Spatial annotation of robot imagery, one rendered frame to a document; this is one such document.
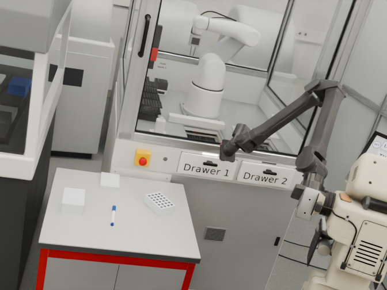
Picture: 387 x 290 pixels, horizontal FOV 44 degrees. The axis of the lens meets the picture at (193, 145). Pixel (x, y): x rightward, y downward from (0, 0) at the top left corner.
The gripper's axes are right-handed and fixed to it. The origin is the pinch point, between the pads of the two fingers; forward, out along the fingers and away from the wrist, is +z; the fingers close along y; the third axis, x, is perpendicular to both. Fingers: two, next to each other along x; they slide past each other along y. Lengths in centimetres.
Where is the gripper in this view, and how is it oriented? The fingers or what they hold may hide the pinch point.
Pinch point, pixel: (222, 156)
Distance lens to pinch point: 228.8
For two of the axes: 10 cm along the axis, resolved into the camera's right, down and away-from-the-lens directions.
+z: -2.6, 3.3, 9.1
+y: 0.7, -9.3, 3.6
